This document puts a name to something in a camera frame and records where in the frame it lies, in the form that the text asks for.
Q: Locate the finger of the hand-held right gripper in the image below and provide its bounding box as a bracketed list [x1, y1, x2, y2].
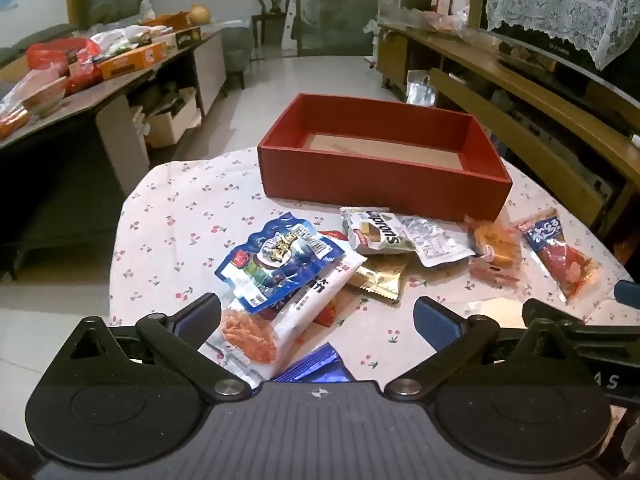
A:
[522, 299, 640, 350]
[614, 280, 640, 307]

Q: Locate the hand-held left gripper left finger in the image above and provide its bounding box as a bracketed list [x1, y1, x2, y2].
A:
[67, 292, 251, 402]

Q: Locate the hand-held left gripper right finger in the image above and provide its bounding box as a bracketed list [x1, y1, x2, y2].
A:
[382, 296, 571, 402]

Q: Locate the pale round cake packet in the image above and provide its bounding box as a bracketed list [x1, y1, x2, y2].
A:
[462, 297, 531, 321]

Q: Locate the blue topped red packet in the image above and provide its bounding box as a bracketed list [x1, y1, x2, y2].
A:
[517, 208, 603, 303]

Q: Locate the clear white printed packet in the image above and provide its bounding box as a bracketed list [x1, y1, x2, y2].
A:
[400, 215, 476, 268]

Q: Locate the round orange pastry packet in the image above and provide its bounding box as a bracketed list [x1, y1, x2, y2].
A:
[464, 215, 523, 288]

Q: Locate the blue fruit snack packet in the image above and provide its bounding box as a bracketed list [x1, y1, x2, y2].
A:
[215, 212, 341, 313]

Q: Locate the white bread packet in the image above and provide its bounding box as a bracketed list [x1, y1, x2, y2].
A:
[197, 245, 368, 381]

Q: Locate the green white wafer packet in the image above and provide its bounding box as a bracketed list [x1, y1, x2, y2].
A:
[341, 207, 418, 256]

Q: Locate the red cardboard box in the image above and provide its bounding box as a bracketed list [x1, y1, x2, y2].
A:
[257, 92, 513, 223]

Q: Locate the gold foil packet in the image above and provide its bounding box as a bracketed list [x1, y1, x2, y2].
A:
[347, 252, 413, 306]

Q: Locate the cherry print tablecloth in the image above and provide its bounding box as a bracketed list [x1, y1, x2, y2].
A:
[109, 147, 638, 396]

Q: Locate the shiny blue foil packet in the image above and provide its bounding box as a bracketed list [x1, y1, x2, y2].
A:
[272, 342, 353, 383]

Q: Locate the open cardboard box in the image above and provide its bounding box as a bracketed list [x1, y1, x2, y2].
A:
[145, 87, 203, 148]

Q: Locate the wooden media cabinet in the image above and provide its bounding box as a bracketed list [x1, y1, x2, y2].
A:
[375, 22, 640, 241]

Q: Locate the silver foil bag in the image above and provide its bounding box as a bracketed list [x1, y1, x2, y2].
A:
[406, 70, 438, 108]

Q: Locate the long dark side table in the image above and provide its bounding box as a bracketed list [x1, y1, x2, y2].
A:
[0, 20, 231, 281]

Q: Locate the black television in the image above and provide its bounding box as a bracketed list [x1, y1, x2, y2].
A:
[467, 0, 640, 111]

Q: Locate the orange flat box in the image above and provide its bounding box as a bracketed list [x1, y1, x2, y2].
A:
[97, 42, 168, 81]

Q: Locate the grey sofa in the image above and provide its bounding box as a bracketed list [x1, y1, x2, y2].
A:
[220, 20, 256, 91]

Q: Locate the clear plastic food bag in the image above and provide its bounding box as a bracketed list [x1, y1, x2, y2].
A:
[0, 67, 68, 121]

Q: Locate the dark flat box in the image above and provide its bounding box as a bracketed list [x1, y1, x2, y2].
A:
[150, 26, 202, 51]

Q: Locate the white plastic bag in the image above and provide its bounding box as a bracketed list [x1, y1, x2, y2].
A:
[90, 22, 151, 56]

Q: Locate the orange basket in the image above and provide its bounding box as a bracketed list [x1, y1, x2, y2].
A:
[142, 12, 193, 31]

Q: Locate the red plastic bag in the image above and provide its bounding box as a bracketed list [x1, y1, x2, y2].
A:
[26, 37, 103, 93]

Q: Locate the white lace cloth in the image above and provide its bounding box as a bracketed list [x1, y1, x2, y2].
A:
[486, 0, 640, 71]

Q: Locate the glass sliding door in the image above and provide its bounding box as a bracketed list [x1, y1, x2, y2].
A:
[295, 0, 381, 56]

